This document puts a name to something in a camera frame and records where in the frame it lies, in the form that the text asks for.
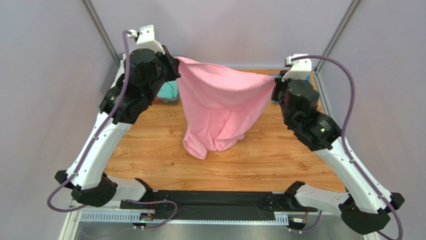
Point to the aluminium frame rail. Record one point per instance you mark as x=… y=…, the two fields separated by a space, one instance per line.
x=140 y=219

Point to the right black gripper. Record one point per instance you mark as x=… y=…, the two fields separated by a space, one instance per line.
x=277 y=90

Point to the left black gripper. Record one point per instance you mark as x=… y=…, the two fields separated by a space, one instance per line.
x=172 y=63

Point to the mint green t shirt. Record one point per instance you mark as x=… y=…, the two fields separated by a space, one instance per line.
x=169 y=93

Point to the folded teal t shirt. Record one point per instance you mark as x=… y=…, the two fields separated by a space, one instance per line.
x=308 y=77

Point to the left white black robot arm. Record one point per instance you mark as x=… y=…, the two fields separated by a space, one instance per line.
x=86 y=177

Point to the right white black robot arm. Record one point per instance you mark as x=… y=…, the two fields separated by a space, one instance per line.
x=365 y=206

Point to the grey plastic bin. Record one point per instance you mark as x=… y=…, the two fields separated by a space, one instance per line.
x=120 y=66

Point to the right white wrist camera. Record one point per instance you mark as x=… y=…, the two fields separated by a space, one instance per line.
x=299 y=69

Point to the pink t shirt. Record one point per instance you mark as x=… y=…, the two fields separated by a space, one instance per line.
x=220 y=104

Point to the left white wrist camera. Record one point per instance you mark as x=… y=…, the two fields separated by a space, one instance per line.
x=145 y=38

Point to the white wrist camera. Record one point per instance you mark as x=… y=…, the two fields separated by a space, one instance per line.
x=299 y=69
x=145 y=38

